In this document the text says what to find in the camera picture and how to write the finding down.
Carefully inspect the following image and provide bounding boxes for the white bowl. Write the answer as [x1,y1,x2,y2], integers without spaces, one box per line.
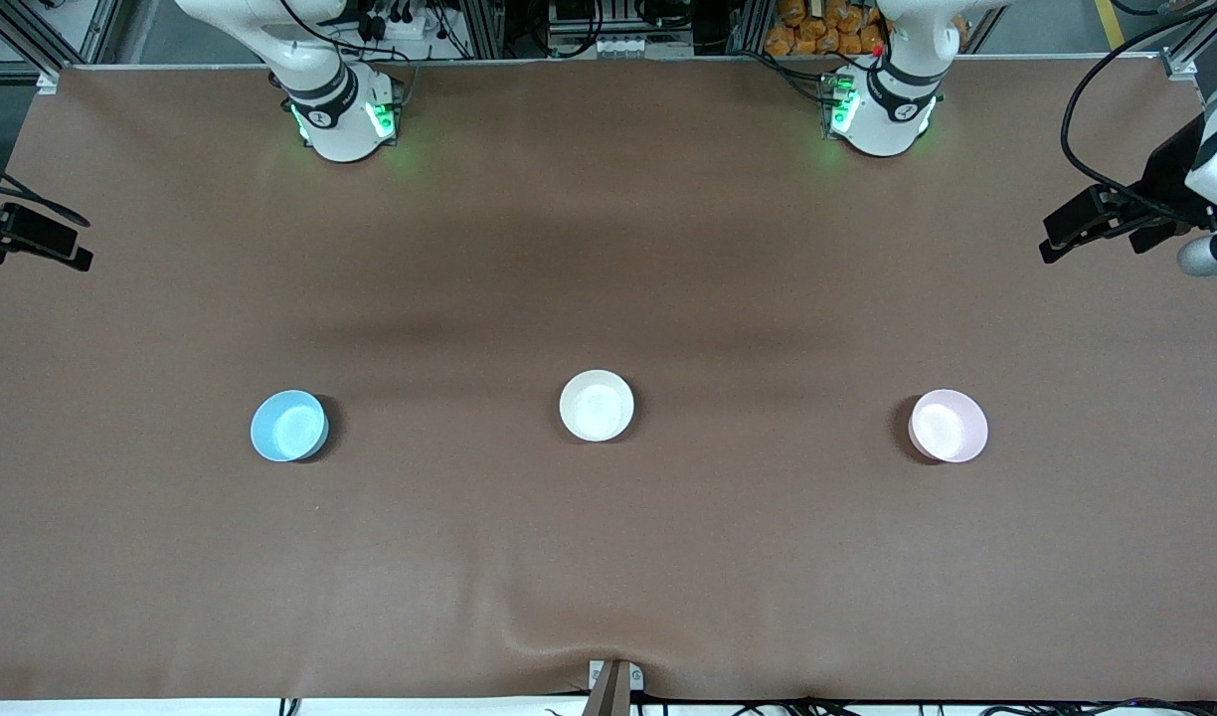
[559,369,636,444]

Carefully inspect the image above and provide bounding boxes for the white power strip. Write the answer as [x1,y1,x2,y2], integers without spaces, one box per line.
[355,8,442,43]

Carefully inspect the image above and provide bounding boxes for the aluminium frame post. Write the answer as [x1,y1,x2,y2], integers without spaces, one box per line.
[0,0,68,95]
[728,0,775,57]
[464,0,507,61]
[1160,0,1217,83]

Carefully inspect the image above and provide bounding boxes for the white connector block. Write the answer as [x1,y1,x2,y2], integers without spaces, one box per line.
[593,35,671,59]

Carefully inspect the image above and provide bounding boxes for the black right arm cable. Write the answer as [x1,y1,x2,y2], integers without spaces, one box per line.
[0,151,92,228]

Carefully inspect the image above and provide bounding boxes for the pale pink bowl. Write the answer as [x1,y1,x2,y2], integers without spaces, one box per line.
[909,388,990,464]

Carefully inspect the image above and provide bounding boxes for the pile of orange packets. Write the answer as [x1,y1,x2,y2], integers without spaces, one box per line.
[765,0,969,59]

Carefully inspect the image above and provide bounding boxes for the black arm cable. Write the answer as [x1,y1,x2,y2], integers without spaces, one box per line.
[1060,0,1217,226]
[0,151,92,228]

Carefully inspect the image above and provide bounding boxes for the brown table mat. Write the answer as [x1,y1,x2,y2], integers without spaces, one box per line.
[0,57,1217,702]

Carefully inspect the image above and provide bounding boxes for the light blue bowl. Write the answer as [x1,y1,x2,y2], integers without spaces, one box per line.
[250,389,330,463]

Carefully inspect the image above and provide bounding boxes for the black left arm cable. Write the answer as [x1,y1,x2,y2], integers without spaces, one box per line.
[1060,0,1217,226]

